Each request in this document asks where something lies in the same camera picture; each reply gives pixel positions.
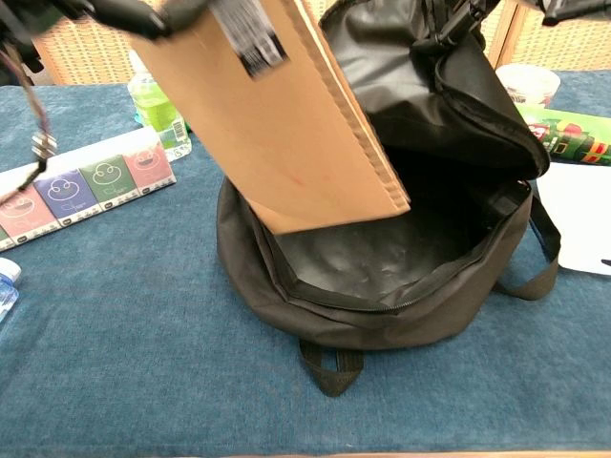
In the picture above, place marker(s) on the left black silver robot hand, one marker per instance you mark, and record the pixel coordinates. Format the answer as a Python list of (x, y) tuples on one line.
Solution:
[(138, 16)]

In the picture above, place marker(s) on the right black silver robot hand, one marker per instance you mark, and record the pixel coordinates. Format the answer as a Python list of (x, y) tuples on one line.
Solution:
[(453, 24)]

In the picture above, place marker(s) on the brown spiral notebook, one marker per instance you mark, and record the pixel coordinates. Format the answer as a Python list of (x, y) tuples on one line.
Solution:
[(286, 143)]

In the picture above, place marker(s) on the black fabric backpack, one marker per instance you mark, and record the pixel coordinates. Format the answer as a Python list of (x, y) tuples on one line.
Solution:
[(382, 324)]

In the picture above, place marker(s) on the rattan folding screen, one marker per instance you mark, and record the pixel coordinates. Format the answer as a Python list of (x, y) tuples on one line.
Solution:
[(86, 57)]

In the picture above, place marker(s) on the small green-label drink bottle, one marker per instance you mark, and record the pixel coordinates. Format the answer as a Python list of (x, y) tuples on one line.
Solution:
[(153, 110)]

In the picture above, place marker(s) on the white cup container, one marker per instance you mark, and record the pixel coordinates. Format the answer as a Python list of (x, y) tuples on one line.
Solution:
[(530, 81)]

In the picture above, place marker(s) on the black equipment stand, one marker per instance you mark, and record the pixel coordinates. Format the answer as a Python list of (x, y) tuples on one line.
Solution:
[(9, 67)]

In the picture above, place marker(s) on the green Pringles can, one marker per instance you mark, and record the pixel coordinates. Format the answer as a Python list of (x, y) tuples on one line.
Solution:
[(582, 138)]

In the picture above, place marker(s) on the white printed card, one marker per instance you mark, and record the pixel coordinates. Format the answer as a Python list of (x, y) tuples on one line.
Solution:
[(582, 214)]

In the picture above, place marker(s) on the clear water bottle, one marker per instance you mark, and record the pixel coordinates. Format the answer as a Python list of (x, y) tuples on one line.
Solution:
[(7, 291)]

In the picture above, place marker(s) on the blue table cloth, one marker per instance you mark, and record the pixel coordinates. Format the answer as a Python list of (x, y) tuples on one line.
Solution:
[(143, 381)]

